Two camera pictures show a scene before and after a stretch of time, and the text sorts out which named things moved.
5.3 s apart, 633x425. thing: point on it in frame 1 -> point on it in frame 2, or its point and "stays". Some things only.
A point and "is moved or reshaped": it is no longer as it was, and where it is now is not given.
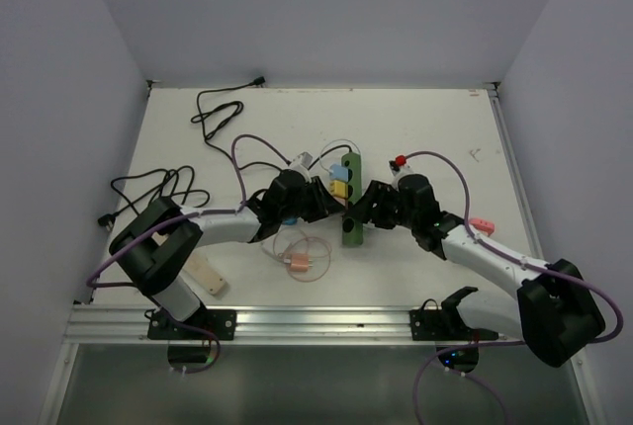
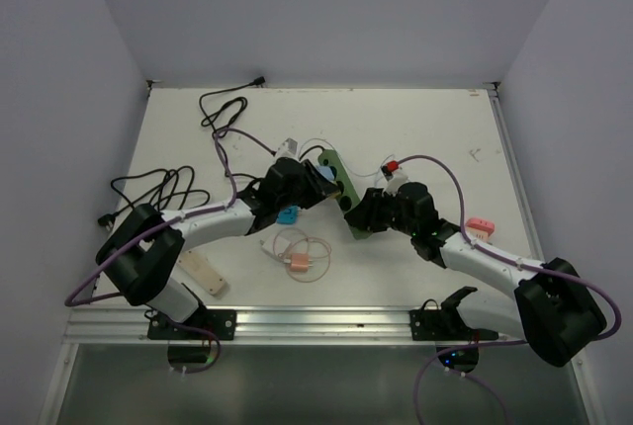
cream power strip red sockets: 198,269 stays
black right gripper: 377,193 stays
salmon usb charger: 301,262 stays
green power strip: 352,228 -> 349,196
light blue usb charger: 337,172 is moved or reshaped
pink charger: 487,226 stays
